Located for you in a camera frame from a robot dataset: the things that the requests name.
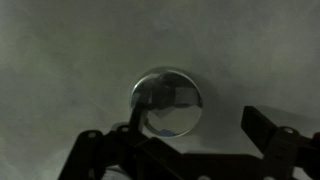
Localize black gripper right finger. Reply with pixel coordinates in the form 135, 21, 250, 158
241, 106, 320, 180

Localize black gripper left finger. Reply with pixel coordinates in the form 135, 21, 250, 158
58, 103, 187, 180

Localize round silver lid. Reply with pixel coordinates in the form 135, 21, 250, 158
129, 67, 203, 138

